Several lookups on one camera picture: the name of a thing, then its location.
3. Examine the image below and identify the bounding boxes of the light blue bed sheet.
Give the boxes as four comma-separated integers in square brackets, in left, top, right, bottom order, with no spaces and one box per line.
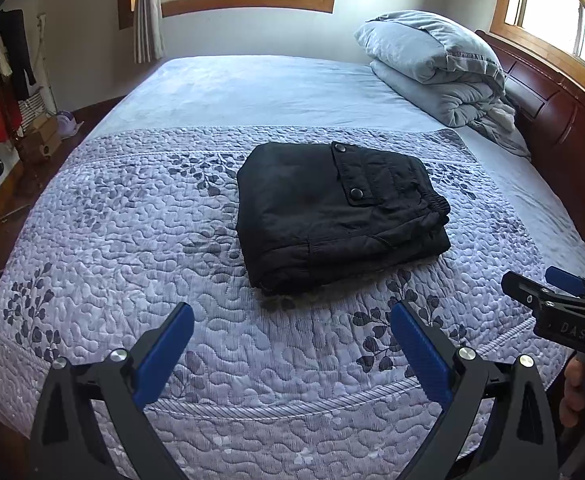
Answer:
[80,55,585,273]

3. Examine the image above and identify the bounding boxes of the grey curtain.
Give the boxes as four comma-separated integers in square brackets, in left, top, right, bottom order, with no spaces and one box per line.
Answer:
[131,0,166,64]

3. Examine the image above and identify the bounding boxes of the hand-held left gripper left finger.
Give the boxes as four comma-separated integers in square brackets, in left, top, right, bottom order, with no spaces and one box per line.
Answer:
[31,301,196,480]

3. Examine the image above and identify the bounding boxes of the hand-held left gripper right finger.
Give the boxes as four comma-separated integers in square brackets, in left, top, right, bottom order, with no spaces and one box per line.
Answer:
[389,301,560,480]

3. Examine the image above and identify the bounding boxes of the folded grey-blue duvet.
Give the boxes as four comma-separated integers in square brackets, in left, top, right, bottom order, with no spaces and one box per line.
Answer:
[353,10,532,161]

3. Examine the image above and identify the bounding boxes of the lavender quilted bedspread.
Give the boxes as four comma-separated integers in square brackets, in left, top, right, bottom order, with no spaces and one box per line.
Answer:
[0,126,585,480]

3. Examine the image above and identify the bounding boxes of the white wire shelf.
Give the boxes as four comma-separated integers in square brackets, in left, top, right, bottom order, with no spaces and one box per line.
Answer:
[17,82,56,126]

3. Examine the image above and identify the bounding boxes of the black pants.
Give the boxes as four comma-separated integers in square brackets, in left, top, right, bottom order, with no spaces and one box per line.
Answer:
[236,141,452,297]

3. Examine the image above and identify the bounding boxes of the lavender bag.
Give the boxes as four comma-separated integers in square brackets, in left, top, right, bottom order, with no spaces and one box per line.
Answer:
[56,111,84,137]

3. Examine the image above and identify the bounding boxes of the wooden headboard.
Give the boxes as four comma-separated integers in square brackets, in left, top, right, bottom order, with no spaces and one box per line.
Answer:
[475,29,585,241]

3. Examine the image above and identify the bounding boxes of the black hanging garment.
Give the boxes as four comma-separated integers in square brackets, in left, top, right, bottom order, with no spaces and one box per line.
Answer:
[0,9,37,101]

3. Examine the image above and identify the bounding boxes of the cardboard box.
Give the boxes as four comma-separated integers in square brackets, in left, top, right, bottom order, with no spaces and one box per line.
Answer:
[18,119,62,162]

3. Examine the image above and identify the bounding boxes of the red hanging garment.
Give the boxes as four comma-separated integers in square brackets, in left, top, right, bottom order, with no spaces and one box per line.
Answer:
[0,87,23,143]

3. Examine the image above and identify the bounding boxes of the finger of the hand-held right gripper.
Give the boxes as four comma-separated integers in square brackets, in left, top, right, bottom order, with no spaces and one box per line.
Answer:
[501,270,562,314]
[545,266,585,307]

